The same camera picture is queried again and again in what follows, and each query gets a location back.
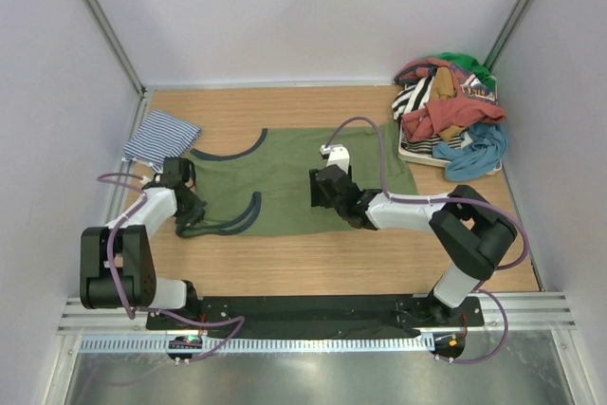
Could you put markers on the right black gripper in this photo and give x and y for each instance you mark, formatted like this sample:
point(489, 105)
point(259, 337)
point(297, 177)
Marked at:
point(318, 197)

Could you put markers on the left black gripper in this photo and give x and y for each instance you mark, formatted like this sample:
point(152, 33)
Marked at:
point(195, 214)

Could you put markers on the olive green tank top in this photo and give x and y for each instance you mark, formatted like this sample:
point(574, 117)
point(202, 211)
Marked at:
point(265, 190)

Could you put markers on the blue white striped tank top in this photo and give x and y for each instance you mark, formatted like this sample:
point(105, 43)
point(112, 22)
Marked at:
point(160, 135)

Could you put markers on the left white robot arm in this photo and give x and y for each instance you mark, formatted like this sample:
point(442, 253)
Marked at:
point(116, 265)

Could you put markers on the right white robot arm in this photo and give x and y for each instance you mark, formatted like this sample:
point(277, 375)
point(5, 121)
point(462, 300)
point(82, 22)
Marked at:
point(475, 237)

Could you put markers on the white plastic tray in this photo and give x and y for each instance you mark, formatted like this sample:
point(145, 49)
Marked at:
point(429, 160)

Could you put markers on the black white striped garment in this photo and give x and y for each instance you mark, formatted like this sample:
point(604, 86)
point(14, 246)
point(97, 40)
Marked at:
point(412, 98)

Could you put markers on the teal blue garment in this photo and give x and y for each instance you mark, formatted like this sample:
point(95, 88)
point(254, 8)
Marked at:
point(488, 144)

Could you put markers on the red patterned garment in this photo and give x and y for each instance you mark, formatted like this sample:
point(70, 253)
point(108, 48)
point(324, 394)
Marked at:
point(472, 101)

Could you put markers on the bright green garment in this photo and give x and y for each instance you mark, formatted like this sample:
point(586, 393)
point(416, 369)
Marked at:
point(465, 61)

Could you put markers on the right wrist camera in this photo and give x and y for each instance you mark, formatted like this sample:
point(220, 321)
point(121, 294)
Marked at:
point(336, 154)

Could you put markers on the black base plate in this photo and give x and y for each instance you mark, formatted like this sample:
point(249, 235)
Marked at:
point(349, 317)

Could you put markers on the slotted cable duct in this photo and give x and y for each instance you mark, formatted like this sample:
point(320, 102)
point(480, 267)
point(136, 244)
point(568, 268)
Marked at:
point(171, 345)

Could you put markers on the left aluminium frame post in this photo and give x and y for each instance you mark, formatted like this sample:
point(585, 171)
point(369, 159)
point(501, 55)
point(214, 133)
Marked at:
point(113, 41)

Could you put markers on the aluminium frame post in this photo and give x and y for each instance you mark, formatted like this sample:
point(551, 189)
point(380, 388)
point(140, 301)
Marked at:
point(113, 41)
point(513, 20)

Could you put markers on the right aluminium frame post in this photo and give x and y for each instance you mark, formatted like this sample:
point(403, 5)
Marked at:
point(513, 20)

